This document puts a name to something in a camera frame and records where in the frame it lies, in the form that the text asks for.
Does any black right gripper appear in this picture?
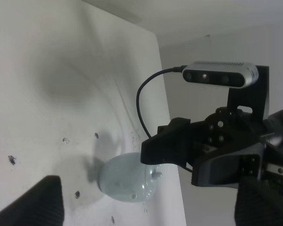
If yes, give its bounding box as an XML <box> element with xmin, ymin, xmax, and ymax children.
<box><xmin>141</xmin><ymin>107</ymin><xmax>271</xmax><ymax>188</ymax></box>

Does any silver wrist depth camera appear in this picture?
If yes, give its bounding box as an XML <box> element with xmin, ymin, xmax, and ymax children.
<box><xmin>182</xmin><ymin>61</ymin><xmax>259</xmax><ymax>89</ymax></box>

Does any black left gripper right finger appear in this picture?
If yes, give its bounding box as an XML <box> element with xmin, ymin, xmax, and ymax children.
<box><xmin>234</xmin><ymin>177</ymin><xmax>283</xmax><ymax>226</ymax></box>

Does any light blue porcelain teapot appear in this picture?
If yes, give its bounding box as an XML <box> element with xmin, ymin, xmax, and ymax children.
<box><xmin>98</xmin><ymin>153</ymin><xmax>162</xmax><ymax>202</ymax></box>

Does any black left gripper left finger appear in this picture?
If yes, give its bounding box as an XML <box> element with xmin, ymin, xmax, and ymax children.
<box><xmin>0</xmin><ymin>176</ymin><xmax>65</xmax><ymax>226</ymax></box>

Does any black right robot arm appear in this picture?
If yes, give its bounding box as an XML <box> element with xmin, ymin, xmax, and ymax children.
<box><xmin>141</xmin><ymin>107</ymin><xmax>283</xmax><ymax>188</ymax></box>

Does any black camera cable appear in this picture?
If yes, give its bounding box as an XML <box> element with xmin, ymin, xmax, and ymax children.
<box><xmin>136</xmin><ymin>66</ymin><xmax>194</xmax><ymax>174</ymax></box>

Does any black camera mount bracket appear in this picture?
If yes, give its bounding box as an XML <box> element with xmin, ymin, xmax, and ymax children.
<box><xmin>227</xmin><ymin>65</ymin><xmax>269</xmax><ymax>121</ymax></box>

